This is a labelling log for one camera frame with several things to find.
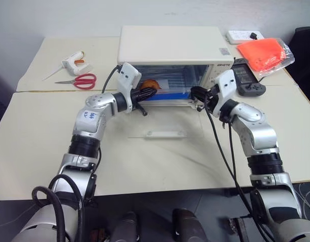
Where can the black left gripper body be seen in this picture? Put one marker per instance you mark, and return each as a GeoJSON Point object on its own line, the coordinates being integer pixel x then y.
{"type": "Point", "coordinates": [137, 95]}

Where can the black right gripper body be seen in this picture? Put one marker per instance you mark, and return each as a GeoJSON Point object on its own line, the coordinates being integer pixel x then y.
{"type": "Point", "coordinates": [212, 99]}

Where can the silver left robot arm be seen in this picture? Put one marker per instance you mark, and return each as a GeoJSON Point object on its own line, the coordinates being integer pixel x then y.
{"type": "Point", "coordinates": [90, 121]}

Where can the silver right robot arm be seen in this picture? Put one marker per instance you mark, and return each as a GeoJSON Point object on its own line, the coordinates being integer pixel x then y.
{"type": "Point", "coordinates": [255, 126]}

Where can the orange round food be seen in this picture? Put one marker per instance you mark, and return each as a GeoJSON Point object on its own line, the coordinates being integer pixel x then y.
{"type": "Point", "coordinates": [151, 84]}

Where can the clear food container blue base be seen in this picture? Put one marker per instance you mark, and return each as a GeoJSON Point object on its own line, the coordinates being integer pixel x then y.
{"type": "Point", "coordinates": [170, 95]}

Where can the glass oven door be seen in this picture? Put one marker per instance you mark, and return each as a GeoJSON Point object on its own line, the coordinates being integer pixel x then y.
{"type": "Point", "coordinates": [167, 118]}

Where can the white toaster oven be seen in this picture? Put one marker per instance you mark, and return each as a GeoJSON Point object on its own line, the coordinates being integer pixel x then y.
{"type": "Point", "coordinates": [170, 45]}

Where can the black handheld game controller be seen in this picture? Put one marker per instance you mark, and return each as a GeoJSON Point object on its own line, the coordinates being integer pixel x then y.
{"type": "Point", "coordinates": [248, 80]}

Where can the orange cloth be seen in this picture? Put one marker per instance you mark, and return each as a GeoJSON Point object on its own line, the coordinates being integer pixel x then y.
{"type": "Point", "coordinates": [260, 51]}

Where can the white power strip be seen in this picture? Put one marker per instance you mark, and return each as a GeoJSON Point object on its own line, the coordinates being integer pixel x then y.
{"type": "Point", "coordinates": [241, 37]}

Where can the white glue gun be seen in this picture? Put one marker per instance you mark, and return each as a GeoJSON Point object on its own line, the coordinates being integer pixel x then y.
{"type": "Point", "coordinates": [74, 64]}

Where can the black power plug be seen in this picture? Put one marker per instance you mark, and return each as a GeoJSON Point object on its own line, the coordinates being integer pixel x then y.
{"type": "Point", "coordinates": [254, 36]}

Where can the orange item in plastic bag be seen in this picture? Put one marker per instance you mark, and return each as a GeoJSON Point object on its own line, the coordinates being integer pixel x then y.
{"type": "Point", "coordinates": [287, 54]}

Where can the black chair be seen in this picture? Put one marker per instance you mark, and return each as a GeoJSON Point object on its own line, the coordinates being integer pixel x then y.
{"type": "Point", "coordinates": [303, 58]}

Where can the dark rounded shape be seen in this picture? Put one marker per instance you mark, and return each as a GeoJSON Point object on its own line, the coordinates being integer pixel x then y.
{"type": "Point", "coordinates": [125, 228]}
{"type": "Point", "coordinates": [190, 225]}

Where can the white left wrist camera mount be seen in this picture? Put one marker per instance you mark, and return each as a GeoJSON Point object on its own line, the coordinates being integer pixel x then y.
{"type": "Point", "coordinates": [128, 75]}

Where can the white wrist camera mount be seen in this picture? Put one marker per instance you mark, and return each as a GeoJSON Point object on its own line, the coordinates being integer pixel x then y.
{"type": "Point", "coordinates": [128, 75]}
{"type": "Point", "coordinates": [226, 83]}

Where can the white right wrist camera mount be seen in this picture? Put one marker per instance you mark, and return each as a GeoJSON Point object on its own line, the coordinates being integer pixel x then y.
{"type": "Point", "coordinates": [226, 83]}

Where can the dark metal bracket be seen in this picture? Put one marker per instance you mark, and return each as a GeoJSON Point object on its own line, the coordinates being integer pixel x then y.
{"type": "Point", "coordinates": [239, 228]}

